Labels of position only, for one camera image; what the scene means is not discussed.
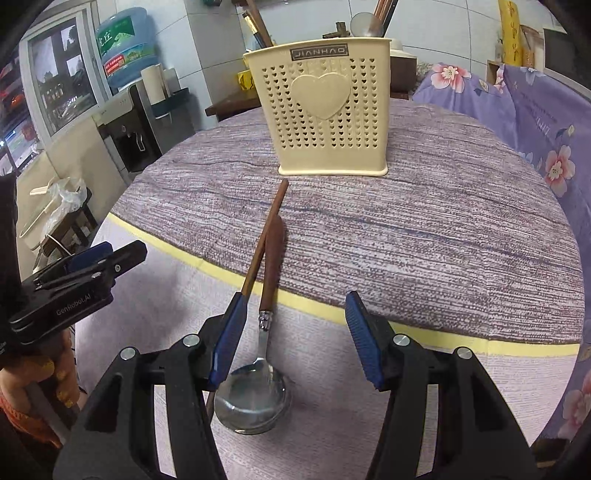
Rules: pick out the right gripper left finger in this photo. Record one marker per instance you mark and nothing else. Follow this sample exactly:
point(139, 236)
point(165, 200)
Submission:
point(114, 435)

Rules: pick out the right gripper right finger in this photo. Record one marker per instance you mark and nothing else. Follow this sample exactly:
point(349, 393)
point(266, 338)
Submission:
point(477, 435)

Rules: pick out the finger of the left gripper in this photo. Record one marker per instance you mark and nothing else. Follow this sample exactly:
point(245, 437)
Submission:
point(101, 272)
point(75, 263)

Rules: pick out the brown chopstick pair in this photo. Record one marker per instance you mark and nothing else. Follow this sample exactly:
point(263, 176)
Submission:
point(263, 244)

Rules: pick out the translucent grey plastic spoon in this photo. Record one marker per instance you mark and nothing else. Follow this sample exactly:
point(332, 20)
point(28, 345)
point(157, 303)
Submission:
point(366, 24)

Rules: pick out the brown wooden chopstick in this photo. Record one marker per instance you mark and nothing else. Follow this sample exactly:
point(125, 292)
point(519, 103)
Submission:
point(388, 8)

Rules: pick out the left hand orange nails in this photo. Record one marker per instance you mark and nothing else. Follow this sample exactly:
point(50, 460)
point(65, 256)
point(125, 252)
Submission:
point(34, 387)

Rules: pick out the white plastic bag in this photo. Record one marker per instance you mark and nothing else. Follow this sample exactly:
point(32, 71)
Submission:
point(59, 198)

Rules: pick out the water dispenser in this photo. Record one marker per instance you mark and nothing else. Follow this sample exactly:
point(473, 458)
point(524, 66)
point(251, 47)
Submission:
point(137, 133)

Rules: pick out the window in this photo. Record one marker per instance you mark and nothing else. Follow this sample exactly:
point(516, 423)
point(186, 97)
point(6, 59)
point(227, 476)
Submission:
point(48, 82)

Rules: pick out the purple striped tablecloth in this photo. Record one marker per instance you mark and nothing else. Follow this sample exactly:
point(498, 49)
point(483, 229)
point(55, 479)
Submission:
point(200, 209)

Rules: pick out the paper cup stack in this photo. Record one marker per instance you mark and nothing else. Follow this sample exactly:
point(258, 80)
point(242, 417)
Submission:
point(154, 84)

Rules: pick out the blue water bottle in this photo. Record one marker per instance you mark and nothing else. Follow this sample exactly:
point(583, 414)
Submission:
point(127, 44)

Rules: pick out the cream perforated utensil holder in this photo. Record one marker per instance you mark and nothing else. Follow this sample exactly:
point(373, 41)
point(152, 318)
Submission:
point(326, 103)

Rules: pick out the brown chopstick in holder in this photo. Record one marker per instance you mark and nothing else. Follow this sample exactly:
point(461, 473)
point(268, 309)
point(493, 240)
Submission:
point(254, 12)

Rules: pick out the purple floral cloth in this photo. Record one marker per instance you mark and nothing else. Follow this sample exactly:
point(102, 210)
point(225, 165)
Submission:
point(531, 129)

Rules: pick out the brass faucet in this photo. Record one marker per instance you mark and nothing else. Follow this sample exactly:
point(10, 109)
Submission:
point(340, 31)

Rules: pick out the cream rice cooker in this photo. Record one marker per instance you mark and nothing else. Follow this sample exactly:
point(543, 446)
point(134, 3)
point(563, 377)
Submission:
point(397, 50)

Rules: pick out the white microwave oven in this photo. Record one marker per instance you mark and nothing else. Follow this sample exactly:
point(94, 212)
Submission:
point(563, 62)

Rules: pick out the yellow paper scroll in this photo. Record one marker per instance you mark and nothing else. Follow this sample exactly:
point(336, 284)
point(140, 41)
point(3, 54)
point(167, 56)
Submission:
point(511, 33)

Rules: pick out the metal spoon wooden handle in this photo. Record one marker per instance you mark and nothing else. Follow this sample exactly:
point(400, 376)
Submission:
point(255, 396)

